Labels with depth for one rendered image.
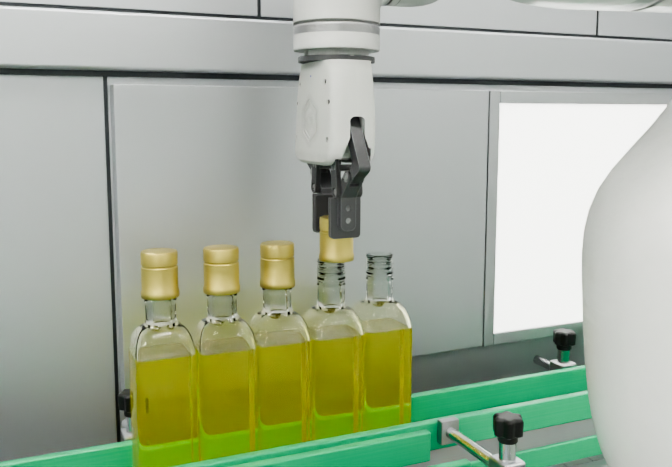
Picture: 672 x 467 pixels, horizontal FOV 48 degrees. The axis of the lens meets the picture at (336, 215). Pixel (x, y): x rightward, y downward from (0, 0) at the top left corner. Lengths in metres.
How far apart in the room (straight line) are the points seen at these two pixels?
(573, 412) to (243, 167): 0.47
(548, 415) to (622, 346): 0.60
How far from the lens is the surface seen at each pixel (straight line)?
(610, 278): 0.32
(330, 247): 0.74
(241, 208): 0.86
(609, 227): 0.33
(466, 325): 1.02
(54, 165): 0.85
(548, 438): 0.94
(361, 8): 0.72
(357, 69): 0.71
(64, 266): 0.87
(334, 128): 0.69
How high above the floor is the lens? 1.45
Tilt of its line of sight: 7 degrees down
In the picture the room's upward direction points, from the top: straight up
